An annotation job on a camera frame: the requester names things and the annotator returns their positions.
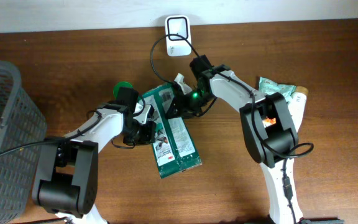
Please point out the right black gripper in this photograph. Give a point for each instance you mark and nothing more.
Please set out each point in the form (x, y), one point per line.
(179, 106)

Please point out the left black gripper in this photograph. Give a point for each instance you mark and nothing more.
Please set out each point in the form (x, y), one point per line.
(145, 134)

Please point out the green white wipes pack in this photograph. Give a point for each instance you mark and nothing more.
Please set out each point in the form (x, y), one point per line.
(174, 148)

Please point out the orange tissue packet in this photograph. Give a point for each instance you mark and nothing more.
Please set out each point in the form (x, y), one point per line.
(269, 122)

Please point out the mint green snack packet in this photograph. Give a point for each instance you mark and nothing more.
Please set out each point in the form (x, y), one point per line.
(270, 87)

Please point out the white tube package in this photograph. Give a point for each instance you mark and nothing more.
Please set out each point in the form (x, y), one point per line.
(297, 105)

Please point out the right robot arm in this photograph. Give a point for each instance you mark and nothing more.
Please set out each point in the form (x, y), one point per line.
(270, 135)

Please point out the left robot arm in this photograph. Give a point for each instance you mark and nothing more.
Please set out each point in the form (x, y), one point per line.
(66, 179)

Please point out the white barcode scanner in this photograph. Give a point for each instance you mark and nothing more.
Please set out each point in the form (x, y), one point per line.
(177, 28)

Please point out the grey plastic mesh basket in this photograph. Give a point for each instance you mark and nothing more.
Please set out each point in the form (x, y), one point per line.
(21, 122)

